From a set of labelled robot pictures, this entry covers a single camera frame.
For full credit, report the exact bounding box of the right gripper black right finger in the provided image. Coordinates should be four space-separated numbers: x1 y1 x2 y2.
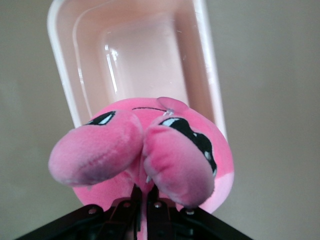
146 186 176 240

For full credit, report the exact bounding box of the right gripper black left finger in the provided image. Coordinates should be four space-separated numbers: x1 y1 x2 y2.
113 184 143 240

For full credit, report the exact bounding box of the pink plush toy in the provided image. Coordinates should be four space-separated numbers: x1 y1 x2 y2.
47 96 236 240

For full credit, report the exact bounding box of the white plastic box base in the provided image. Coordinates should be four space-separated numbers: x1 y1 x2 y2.
46 0 229 141

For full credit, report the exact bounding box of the large table cover sheet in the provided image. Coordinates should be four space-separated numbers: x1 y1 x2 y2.
0 0 320 240

